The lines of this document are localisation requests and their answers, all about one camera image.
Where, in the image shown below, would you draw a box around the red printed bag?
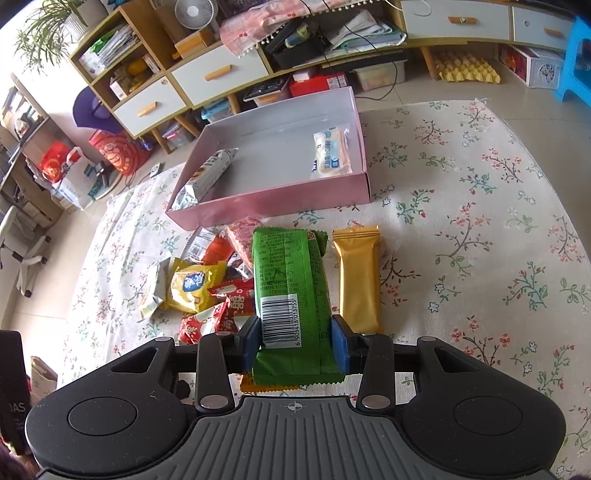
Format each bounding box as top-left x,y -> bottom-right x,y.
90,129 -> 153,175

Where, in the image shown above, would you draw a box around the small biscuit snack packet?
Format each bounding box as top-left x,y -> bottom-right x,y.
137,256 -> 172,320

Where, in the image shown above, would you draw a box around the stack of papers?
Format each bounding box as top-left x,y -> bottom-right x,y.
330,9 -> 407,49

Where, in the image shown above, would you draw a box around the green potted plant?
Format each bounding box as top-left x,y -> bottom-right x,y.
14,0 -> 109,70

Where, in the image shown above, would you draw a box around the long wooden cabinet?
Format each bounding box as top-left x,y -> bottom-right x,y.
68,0 -> 591,154

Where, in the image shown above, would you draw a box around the red shopping bag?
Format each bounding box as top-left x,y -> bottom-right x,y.
39,141 -> 84,186

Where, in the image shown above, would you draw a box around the white drawer with wooden handle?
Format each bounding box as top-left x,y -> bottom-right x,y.
113,80 -> 190,138
512,7 -> 578,51
171,53 -> 271,108
402,0 -> 511,43

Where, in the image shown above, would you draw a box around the green snack packet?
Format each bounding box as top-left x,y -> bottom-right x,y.
252,226 -> 345,393

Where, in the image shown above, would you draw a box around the silver sandwich cookie packet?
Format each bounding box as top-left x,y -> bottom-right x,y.
172,148 -> 239,210

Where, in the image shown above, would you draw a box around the blue plastic stool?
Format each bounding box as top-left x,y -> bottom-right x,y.
554,16 -> 591,104

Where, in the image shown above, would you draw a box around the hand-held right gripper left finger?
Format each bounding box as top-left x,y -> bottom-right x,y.
108,315 -> 263,415

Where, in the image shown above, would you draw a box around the gold snack packet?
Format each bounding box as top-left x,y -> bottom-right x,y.
332,225 -> 384,335

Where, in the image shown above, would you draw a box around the white desk fan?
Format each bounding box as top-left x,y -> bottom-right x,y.
174,0 -> 219,31

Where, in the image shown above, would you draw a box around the white office chair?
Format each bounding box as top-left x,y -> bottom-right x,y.
0,205 -> 51,297

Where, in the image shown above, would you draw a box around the white storage box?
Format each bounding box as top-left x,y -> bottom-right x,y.
501,44 -> 566,89

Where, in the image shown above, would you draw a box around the pink cardboard box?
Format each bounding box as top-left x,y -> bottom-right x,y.
165,86 -> 371,232

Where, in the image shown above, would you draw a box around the black plastic case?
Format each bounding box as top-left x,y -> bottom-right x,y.
265,16 -> 331,68

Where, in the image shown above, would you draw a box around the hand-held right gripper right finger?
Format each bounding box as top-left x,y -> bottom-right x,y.
329,315 -> 485,411

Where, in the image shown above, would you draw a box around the wooden side shelf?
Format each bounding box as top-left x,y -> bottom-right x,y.
0,74 -> 66,223

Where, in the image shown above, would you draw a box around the white green shopping bag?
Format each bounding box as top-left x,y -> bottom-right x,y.
59,157 -> 112,209

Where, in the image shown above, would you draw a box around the pink red snack packet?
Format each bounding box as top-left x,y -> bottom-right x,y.
221,216 -> 262,268

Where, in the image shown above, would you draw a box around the white orange-band snack packet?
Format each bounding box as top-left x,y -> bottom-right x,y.
240,374 -> 278,394

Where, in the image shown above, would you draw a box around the red flat box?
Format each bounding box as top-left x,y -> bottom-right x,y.
290,71 -> 348,97

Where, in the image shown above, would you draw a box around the orange silver snack packet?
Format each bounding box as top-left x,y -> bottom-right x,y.
182,226 -> 234,266

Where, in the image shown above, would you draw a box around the blue plastic container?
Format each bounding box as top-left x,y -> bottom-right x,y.
201,99 -> 237,124

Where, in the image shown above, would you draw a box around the floral blanket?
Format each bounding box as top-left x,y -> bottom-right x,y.
58,97 -> 591,480

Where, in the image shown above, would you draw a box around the clear plastic container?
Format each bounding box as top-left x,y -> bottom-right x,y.
353,60 -> 407,92

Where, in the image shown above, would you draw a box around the blue silver snack packet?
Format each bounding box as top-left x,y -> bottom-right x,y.
226,258 -> 254,280

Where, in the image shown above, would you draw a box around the yellow egg tray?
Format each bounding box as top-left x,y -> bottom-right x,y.
434,51 -> 504,85

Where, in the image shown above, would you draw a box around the red white snack packet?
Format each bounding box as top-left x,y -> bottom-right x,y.
178,300 -> 243,347
209,277 -> 257,324

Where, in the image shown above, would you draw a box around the white blue-label snack packet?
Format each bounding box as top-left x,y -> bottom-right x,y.
310,124 -> 352,180

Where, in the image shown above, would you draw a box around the yellow snack packet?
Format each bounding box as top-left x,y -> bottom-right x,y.
165,259 -> 228,312

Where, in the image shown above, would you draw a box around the brown paper bag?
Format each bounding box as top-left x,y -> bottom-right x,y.
30,355 -> 59,408

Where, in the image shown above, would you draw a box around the plastic bin with dark lid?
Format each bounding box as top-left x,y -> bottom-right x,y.
242,76 -> 293,103

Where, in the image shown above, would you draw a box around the pink patterned cloth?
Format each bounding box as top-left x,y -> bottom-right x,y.
219,7 -> 319,57

